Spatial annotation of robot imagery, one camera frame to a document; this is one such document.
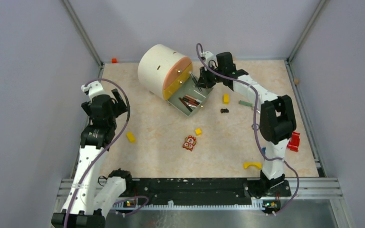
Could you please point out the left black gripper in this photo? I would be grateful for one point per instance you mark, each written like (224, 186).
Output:
(119, 107)

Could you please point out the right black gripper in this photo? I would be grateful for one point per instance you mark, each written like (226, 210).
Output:
(204, 81)

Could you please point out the nude concealer tube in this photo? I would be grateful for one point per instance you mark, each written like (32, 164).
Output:
(193, 98)

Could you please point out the red lip gloss tube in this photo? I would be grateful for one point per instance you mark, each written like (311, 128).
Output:
(191, 100)

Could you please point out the dark red lip gloss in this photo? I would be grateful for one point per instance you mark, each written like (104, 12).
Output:
(189, 103)

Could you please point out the brown lipstick tube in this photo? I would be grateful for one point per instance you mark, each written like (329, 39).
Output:
(185, 104)

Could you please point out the cream round drawer organizer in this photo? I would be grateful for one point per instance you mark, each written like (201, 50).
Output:
(165, 72)

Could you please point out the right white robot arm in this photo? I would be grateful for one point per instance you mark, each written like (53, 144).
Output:
(274, 119)

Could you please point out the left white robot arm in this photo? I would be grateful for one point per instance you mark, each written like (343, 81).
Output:
(84, 207)

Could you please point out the yellow rectangular block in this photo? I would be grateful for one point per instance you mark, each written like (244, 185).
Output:
(226, 99)

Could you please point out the yellow wedge block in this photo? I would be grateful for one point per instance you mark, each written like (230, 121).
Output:
(131, 137)

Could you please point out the blue poker chip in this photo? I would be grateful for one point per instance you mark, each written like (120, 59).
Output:
(255, 126)

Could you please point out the small yellow cube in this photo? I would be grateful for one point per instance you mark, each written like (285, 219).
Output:
(198, 131)

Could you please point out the red owl number toy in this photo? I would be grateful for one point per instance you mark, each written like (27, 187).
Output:
(189, 143)

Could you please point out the yellow arch block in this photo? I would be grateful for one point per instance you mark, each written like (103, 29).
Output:
(256, 165)

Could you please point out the red horseshoe toy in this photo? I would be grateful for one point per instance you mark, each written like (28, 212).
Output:
(294, 142)

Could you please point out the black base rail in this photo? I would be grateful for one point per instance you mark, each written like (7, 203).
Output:
(204, 191)

